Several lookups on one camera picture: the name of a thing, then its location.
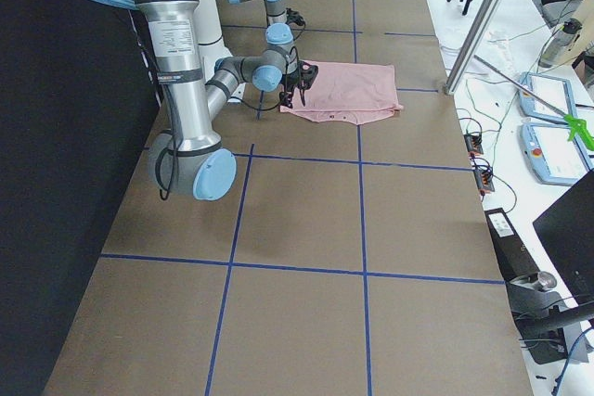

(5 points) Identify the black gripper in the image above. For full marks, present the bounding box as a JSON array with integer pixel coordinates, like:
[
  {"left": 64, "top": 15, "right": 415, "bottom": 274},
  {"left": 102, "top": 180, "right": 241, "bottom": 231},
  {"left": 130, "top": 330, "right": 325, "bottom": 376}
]
[
  {"left": 285, "top": 8, "right": 305, "bottom": 28},
  {"left": 279, "top": 59, "right": 319, "bottom": 109}
]

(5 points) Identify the pink Snoopy t-shirt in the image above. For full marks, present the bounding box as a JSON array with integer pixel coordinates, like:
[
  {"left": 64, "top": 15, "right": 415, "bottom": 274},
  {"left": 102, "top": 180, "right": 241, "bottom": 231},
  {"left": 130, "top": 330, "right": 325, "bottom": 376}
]
[{"left": 280, "top": 61, "right": 404, "bottom": 125}]

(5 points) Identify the brown table cover mat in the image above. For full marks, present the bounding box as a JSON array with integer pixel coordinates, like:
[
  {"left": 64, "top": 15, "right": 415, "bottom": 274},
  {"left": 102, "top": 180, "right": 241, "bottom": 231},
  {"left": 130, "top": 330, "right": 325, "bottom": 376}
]
[{"left": 45, "top": 0, "right": 531, "bottom": 395}]

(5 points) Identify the orange connector block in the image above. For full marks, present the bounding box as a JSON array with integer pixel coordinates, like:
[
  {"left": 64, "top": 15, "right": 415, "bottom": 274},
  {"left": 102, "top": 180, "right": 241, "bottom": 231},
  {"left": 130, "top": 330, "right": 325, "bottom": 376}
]
[{"left": 463, "top": 133, "right": 495, "bottom": 198}]

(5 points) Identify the teach pendant far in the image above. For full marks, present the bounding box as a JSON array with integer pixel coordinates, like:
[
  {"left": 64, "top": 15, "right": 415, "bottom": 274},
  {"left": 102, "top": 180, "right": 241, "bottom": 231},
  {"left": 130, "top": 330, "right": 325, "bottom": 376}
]
[{"left": 518, "top": 71, "right": 593, "bottom": 125}]

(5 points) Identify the teach pendant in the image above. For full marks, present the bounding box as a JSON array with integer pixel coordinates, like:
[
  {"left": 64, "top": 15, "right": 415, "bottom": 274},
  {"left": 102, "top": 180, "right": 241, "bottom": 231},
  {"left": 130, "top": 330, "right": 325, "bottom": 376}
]
[
  {"left": 518, "top": 71, "right": 593, "bottom": 125},
  {"left": 520, "top": 122, "right": 593, "bottom": 186}
]

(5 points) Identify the water bottle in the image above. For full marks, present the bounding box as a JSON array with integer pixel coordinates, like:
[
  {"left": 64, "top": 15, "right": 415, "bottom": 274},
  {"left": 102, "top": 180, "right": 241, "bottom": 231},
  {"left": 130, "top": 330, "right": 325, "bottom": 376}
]
[{"left": 538, "top": 18, "right": 583, "bottom": 69}]

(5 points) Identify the teach pendant near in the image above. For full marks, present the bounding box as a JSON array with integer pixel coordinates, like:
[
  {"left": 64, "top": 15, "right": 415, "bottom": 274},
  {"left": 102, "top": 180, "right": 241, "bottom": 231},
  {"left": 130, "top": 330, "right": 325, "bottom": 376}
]
[{"left": 520, "top": 122, "right": 593, "bottom": 186}]

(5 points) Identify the black box device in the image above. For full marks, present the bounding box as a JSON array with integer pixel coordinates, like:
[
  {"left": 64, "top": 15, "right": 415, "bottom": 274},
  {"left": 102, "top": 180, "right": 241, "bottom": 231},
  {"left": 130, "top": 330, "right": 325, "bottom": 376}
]
[{"left": 484, "top": 208, "right": 540, "bottom": 282}]

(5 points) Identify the metal reacher grabber tool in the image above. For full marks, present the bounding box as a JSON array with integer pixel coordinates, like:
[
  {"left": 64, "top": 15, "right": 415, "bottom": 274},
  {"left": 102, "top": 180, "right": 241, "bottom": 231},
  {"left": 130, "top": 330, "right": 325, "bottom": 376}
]
[{"left": 473, "top": 55, "right": 594, "bottom": 150}]

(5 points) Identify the black monitor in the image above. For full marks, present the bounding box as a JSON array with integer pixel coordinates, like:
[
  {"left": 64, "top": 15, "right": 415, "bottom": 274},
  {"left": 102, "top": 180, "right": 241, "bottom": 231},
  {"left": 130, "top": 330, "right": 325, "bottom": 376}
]
[{"left": 533, "top": 172, "right": 594, "bottom": 302}]

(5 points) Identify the aluminium frame post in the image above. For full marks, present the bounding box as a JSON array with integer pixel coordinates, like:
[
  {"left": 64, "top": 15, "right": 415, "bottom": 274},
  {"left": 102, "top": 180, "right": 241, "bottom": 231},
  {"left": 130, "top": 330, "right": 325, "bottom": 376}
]
[{"left": 444, "top": 0, "right": 501, "bottom": 96}]

